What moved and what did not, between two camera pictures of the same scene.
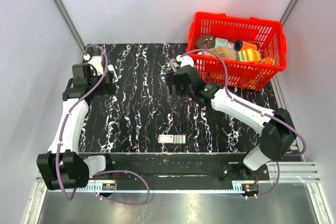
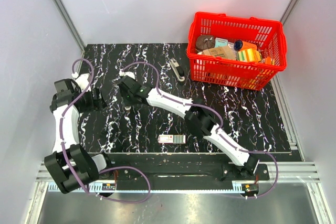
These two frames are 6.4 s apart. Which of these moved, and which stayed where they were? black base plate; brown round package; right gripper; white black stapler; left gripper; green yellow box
Moved: left gripper; right gripper
Stayed: green yellow box; white black stapler; brown round package; black base plate
